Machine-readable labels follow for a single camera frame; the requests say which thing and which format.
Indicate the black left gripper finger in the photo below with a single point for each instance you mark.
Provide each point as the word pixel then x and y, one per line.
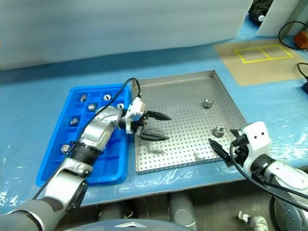
pixel 158 115
pixel 154 137

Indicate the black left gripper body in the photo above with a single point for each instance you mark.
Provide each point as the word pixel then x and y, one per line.
pixel 139 126

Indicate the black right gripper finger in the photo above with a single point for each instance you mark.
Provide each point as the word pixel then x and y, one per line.
pixel 237 133
pixel 219 150

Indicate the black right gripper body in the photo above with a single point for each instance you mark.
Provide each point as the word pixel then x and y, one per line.
pixel 241 146

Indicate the metal nut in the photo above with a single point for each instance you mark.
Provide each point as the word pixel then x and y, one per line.
pixel 74 120
pixel 208 103
pixel 83 98
pixel 219 131

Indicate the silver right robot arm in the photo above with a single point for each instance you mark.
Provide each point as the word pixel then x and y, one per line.
pixel 288 173

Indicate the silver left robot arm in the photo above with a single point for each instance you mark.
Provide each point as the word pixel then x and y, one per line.
pixel 98 130

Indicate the blue plastic compartment tray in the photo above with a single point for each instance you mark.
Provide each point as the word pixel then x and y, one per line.
pixel 113 168

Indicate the perforated metal tray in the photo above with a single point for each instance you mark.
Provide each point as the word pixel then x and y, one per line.
pixel 183 144

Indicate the metal nut in blue tray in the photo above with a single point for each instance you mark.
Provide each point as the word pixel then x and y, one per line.
pixel 83 98
pixel 74 120

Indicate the brown cardboard mat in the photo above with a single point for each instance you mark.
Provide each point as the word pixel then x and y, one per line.
pixel 264 72

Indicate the white pipe fitting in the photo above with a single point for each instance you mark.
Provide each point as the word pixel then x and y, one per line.
pixel 258 221

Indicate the dark blue object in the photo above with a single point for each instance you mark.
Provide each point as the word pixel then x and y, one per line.
pixel 305 86

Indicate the grey round metal disc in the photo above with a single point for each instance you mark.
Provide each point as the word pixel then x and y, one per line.
pixel 288 216

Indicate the dark grey robot torso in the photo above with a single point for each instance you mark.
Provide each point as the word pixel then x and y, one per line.
pixel 134 227

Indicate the white backdrop panel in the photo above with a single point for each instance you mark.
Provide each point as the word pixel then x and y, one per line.
pixel 120 29

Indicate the orange object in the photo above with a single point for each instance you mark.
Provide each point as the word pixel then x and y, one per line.
pixel 302 39

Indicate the blue plastic table cover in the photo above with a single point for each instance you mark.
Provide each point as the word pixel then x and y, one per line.
pixel 24 108

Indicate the white foam board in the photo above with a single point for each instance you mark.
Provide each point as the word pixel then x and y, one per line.
pixel 276 16

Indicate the black bag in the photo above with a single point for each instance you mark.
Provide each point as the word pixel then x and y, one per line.
pixel 256 10

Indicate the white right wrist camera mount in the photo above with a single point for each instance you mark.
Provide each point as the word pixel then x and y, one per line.
pixel 257 142

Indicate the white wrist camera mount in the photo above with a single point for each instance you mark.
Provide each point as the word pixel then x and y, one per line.
pixel 136 107
pixel 257 142

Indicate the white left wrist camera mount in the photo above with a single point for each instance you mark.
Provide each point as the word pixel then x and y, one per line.
pixel 136 107

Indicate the grey cylindrical post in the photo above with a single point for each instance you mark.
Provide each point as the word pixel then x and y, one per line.
pixel 115 211
pixel 183 211

